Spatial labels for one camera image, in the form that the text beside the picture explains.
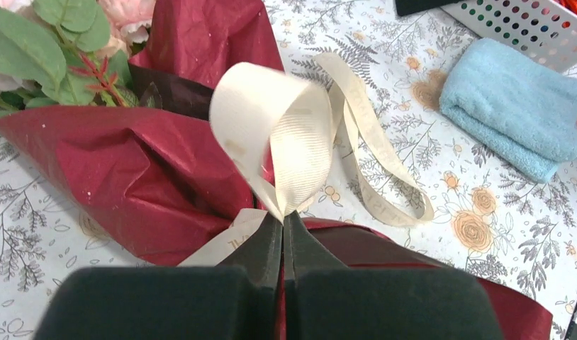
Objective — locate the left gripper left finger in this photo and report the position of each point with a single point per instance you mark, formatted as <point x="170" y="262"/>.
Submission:
<point x="236" y="299"/>

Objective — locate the dark red wrapping paper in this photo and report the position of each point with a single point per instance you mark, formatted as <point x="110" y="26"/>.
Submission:
<point x="155" y="179"/>

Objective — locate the floral patterned table mat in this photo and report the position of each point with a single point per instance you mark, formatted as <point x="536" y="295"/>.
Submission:
<point x="489" y="219"/>

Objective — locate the white plastic basket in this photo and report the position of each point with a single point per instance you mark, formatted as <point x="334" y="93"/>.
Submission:
<point x="545" y="31"/>

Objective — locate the cream ribbon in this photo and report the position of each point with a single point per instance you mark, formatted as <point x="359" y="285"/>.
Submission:
<point x="279" y="132"/>

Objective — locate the pink fake flower bunch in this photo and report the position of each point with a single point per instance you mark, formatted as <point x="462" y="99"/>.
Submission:
<point x="72" y="53"/>

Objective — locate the light blue folded cloth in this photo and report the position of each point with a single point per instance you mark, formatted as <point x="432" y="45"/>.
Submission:
<point x="521" y="110"/>

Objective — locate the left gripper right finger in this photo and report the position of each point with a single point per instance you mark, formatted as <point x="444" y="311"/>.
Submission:
<point x="325" y="299"/>

